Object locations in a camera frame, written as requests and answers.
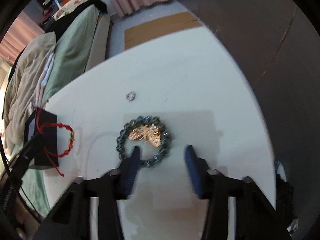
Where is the pink curtain left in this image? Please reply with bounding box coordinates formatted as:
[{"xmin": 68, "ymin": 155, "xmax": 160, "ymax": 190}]
[{"xmin": 0, "ymin": 12, "xmax": 44, "ymax": 64}]

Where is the dark metallic bead bracelet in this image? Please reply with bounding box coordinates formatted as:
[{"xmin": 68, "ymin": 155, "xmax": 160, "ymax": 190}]
[{"xmin": 116, "ymin": 115, "xmax": 173, "ymax": 168}]

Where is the red string bracelet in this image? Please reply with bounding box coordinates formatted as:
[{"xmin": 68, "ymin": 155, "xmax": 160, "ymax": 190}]
[{"xmin": 35, "ymin": 99, "xmax": 75, "ymax": 177}]

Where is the black jewelry box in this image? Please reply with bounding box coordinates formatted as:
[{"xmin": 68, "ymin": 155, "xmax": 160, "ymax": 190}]
[{"xmin": 23, "ymin": 108, "xmax": 59, "ymax": 170}]

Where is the beige duvet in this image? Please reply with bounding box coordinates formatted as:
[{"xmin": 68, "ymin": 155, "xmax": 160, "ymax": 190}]
[{"xmin": 3, "ymin": 32, "xmax": 56, "ymax": 152}]

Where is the white pink folded cloth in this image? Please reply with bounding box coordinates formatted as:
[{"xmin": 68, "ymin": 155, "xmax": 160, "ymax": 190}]
[{"xmin": 28, "ymin": 53, "xmax": 55, "ymax": 114}]

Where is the black garment on bed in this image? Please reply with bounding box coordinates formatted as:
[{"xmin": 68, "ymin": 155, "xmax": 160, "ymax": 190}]
[{"xmin": 45, "ymin": 0, "xmax": 108, "ymax": 41}]

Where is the brown cardboard floor sheet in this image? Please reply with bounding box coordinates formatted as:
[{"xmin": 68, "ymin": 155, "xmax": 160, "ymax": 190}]
[{"xmin": 124, "ymin": 11, "xmax": 202, "ymax": 50}]

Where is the gold butterfly brooch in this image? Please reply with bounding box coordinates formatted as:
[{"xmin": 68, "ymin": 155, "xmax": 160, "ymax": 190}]
[{"xmin": 128, "ymin": 125, "xmax": 161, "ymax": 147}]

